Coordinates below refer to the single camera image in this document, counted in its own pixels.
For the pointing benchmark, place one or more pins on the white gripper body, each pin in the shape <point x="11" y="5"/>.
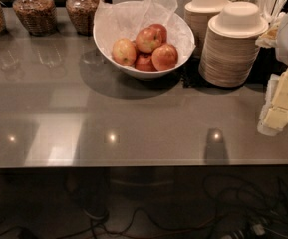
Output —
<point x="270" y="94"/>

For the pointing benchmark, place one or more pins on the rear stack paper bowls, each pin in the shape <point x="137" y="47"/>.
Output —
<point x="197" y="13"/>

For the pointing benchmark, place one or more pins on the stack paper bowls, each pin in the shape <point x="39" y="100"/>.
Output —
<point x="197" y="13"/>
<point x="229" y="49"/>

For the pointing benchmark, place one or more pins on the back red apple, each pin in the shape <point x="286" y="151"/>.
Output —
<point x="162" y="31"/>

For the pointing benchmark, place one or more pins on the left yellow-red apple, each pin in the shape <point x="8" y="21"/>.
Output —
<point x="124" y="52"/>

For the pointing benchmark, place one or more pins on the front stack paper bowls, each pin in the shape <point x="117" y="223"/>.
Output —
<point x="229" y="49"/>

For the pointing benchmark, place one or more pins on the white tissue paper liner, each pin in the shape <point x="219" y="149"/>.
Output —
<point x="123" y="17"/>

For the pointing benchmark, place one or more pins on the right front red apple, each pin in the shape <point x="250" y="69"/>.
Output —
<point x="164" y="57"/>

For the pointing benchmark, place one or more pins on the top middle red apple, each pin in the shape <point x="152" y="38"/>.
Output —
<point x="148" y="39"/>

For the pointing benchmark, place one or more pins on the middle glass cereal jar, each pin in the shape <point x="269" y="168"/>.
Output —
<point x="38" y="17"/>

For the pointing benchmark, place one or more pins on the black mesh mat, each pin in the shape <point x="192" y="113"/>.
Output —
<point x="264" y="66"/>

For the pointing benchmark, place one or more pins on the right glass cereal jar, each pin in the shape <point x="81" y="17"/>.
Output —
<point x="81" y="14"/>

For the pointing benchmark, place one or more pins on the white power adapter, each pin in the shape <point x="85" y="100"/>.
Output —
<point x="258" y="230"/>

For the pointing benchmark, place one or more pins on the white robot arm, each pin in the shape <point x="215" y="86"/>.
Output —
<point x="282" y="42"/>

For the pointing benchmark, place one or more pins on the bottom middle red apple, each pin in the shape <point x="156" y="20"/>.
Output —
<point x="144" y="63"/>

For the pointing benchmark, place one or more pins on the red apple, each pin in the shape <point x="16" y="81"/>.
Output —
<point x="162" y="31"/>
<point x="144" y="63"/>
<point x="148" y="39"/>
<point x="164" y="57"/>

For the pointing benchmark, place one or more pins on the white ceramic bowl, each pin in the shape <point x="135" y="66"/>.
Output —
<point x="143" y="73"/>

